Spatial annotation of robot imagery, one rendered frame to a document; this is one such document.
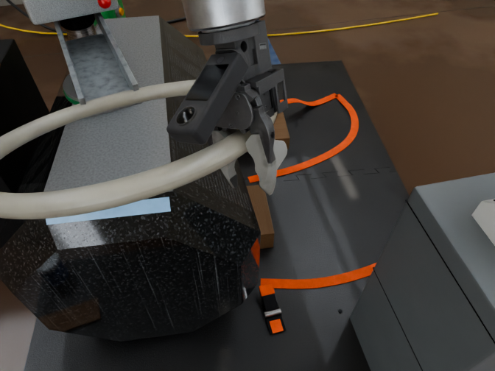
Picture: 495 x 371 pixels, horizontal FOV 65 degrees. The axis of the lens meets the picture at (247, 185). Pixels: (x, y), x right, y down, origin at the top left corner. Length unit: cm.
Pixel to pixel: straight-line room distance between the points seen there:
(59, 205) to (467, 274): 82
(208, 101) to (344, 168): 188
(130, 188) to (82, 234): 66
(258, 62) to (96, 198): 25
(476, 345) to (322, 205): 119
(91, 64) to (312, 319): 127
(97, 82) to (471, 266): 93
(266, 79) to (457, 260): 67
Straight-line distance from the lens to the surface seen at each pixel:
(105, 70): 103
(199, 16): 45
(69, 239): 111
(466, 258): 100
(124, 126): 126
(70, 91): 136
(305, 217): 199
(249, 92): 46
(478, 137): 279
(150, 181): 44
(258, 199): 189
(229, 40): 45
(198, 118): 41
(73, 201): 46
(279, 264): 183
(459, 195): 111
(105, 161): 116
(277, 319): 170
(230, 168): 54
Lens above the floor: 160
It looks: 49 degrees down
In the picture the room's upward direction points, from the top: straight up
